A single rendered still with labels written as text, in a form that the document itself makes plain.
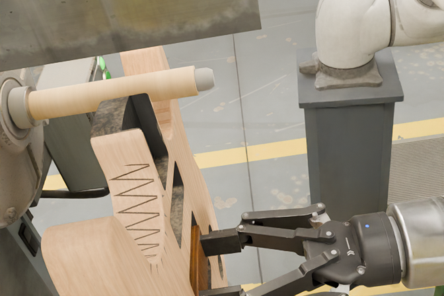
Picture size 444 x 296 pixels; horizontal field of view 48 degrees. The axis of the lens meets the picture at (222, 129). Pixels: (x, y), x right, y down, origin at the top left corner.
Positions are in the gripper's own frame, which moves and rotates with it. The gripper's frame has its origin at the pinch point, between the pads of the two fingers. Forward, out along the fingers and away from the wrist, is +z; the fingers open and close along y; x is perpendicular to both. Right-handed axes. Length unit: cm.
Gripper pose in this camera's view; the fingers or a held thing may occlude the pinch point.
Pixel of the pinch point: (204, 272)
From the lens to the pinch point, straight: 57.2
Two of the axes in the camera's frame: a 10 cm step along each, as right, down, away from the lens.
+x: -1.8, -7.9, -5.8
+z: -9.8, 1.6, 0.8
